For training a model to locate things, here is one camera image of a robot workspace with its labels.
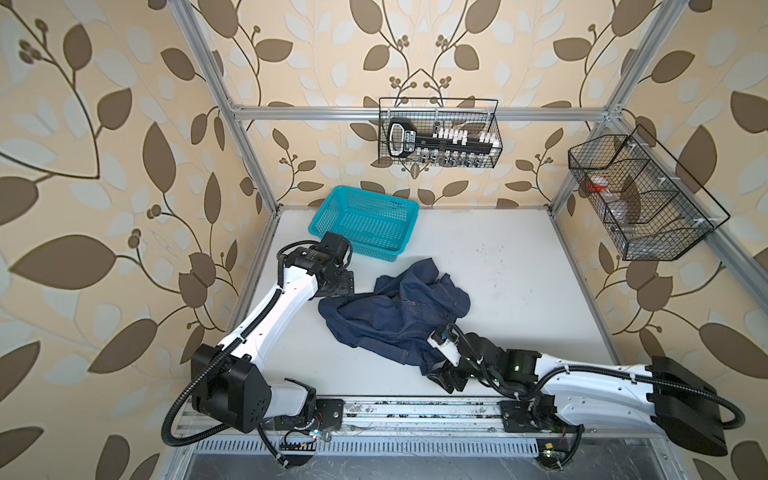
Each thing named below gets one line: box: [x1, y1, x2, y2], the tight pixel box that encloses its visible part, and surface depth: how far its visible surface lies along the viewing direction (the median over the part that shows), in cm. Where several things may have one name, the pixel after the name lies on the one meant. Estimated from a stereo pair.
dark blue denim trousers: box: [319, 258, 471, 375], surface depth 84 cm
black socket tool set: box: [388, 117, 499, 167], surface depth 86 cm
